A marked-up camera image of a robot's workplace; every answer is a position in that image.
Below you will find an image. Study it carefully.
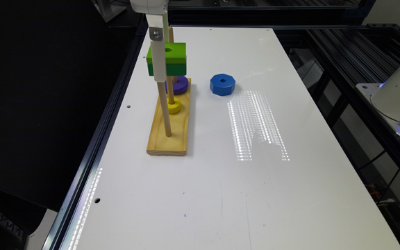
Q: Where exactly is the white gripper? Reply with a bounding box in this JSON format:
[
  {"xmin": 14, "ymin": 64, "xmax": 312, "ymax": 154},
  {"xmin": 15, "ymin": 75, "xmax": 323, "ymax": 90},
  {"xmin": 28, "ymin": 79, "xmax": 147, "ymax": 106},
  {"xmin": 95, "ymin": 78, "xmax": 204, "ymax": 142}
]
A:
[{"xmin": 130, "ymin": 0, "xmax": 169, "ymax": 82}]

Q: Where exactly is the green square block with hole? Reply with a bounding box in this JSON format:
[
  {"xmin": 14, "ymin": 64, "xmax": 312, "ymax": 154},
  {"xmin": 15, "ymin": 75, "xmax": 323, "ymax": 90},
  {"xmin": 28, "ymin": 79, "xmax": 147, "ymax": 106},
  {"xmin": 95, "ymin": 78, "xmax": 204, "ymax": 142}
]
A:
[{"xmin": 165, "ymin": 42, "xmax": 187, "ymax": 76}]

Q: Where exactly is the blue octagonal block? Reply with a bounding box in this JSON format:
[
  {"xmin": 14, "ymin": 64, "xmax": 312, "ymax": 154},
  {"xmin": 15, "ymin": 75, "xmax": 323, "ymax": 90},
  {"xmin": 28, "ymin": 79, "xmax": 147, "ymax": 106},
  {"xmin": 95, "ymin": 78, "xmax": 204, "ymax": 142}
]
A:
[{"xmin": 210, "ymin": 74, "xmax": 236, "ymax": 96}]

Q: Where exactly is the rear wooden peg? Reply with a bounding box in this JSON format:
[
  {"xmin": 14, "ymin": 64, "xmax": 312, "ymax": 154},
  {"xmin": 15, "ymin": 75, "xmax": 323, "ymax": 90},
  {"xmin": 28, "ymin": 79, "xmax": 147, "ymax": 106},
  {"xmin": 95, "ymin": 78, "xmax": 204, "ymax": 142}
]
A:
[{"xmin": 168, "ymin": 26, "xmax": 178, "ymax": 83}]

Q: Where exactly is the wooden peg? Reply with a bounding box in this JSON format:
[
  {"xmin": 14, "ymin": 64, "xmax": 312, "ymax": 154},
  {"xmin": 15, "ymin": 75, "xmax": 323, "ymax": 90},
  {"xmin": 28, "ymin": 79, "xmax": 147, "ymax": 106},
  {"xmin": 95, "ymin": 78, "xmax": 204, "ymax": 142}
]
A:
[
  {"xmin": 168, "ymin": 26, "xmax": 178, "ymax": 83},
  {"xmin": 166, "ymin": 76, "xmax": 175, "ymax": 105},
  {"xmin": 157, "ymin": 82, "xmax": 172, "ymax": 137}
]

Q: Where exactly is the front wooden peg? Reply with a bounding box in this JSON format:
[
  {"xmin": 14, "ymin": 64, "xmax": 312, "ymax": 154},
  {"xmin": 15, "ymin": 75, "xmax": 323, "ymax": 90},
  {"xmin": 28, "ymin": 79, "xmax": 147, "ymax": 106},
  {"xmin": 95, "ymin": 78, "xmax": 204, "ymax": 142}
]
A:
[{"xmin": 157, "ymin": 82, "xmax": 172, "ymax": 137}]

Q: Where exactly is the middle wooden peg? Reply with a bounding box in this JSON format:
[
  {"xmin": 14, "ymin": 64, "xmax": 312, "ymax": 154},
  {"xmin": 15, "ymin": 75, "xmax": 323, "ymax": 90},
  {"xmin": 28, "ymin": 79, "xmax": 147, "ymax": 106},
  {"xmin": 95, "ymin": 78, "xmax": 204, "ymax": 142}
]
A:
[{"xmin": 166, "ymin": 76, "xmax": 175, "ymax": 105}]

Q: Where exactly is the wooden base board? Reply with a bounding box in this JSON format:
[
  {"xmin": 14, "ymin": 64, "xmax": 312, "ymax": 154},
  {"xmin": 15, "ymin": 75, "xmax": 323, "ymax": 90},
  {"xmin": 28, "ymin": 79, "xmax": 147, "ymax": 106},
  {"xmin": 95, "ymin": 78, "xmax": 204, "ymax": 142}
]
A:
[{"xmin": 146, "ymin": 77, "xmax": 192, "ymax": 157}]

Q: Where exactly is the purple ring block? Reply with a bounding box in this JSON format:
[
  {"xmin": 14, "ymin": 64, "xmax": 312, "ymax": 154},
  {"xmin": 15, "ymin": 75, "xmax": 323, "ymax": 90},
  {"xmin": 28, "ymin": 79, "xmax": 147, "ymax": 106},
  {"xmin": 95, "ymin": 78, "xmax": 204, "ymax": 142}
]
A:
[{"xmin": 167, "ymin": 76, "xmax": 189, "ymax": 95}]

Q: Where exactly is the yellow ring block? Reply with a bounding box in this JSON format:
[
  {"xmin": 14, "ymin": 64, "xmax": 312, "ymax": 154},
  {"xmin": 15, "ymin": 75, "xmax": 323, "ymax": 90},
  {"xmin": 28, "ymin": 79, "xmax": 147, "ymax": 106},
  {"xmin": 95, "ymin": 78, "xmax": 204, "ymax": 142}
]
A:
[{"xmin": 167, "ymin": 97, "xmax": 182, "ymax": 115}]

